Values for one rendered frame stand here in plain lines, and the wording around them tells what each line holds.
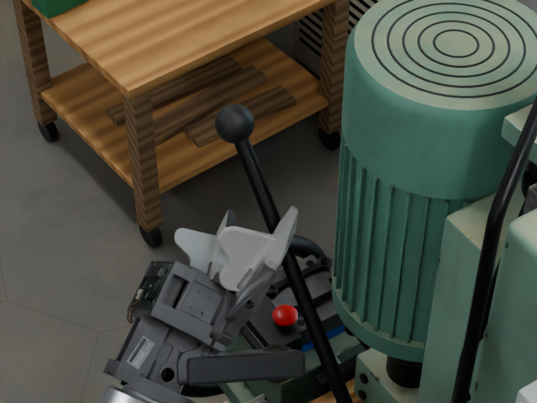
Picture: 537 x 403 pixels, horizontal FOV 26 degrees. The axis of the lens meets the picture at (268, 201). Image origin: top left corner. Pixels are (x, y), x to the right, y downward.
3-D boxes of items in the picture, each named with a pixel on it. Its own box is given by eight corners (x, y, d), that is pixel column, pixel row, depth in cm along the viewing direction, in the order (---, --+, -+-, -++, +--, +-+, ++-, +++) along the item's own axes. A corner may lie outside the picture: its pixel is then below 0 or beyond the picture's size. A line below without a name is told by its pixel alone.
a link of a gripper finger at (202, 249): (192, 188, 113) (177, 258, 106) (242, 216, 115) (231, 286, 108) (175, 205, 115) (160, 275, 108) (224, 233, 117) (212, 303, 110)
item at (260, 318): (312, 273, 148) (313, 243, 145) (363, 329, 142) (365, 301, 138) (224, 316, 143) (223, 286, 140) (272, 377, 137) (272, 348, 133)
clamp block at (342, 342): (315, 309, 156) (316, 263, 150) (375, 377, 148) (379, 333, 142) (220, 357, 150) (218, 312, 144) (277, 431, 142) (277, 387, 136)
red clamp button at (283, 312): (288, 305, 138) (288, 298, 137) (303, 321, 136) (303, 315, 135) (267, 315, 137) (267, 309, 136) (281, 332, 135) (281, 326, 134)
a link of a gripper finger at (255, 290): (264, 273, 99) (208, 345, 102) (279, 281, 99) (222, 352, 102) (260, 243, 103) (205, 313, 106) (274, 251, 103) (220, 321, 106)
